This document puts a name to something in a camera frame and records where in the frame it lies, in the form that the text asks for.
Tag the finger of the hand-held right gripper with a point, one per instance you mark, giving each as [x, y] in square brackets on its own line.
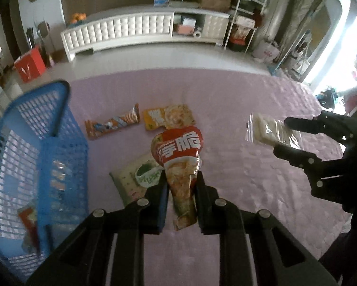
[294, 155]
[303, 123]

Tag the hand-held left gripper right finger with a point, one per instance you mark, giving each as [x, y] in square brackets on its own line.
[202, 202]

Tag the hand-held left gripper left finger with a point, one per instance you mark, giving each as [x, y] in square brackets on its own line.
[162, 202]

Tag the clear packet of white crackers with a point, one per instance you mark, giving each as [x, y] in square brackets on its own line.
[266, 131]

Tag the red chips packet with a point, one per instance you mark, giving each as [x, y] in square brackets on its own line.
[178, 149]

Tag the blue plastic basket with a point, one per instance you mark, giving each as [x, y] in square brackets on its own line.
[62, 143]

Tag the person's right forearm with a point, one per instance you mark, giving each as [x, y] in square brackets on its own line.
[348, 253]

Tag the green and beige cracker packet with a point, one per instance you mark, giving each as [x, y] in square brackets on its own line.
[130, 178]

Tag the yellow-orange snack packet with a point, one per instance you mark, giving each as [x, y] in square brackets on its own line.
[169, 116]

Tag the long orange snack bar packet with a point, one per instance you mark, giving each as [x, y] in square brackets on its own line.
[113, 123]

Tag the standing mirror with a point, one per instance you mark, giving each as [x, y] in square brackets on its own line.
[324, 29]

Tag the standing air conditioner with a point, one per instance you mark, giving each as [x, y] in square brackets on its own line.
[278, 6]

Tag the white paper roll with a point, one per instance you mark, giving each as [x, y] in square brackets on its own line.
[198, 33]

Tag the cardboard box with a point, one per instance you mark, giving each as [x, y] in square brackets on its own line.
[215, 1]

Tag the orange box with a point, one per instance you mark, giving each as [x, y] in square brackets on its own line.
[184, 29]

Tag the blue and white box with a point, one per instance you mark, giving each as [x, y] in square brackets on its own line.
[188, 21]

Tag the white TV cabinet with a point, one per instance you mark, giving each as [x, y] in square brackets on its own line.
[116, 29]

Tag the blue tissue box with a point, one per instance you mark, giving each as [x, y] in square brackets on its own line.
[161, 0]

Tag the red box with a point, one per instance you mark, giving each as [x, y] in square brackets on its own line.
[29, 65]

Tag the plate of oranges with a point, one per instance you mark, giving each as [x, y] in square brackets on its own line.
[78, 17]

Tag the round standing fan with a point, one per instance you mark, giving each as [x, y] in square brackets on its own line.
[43, 29]

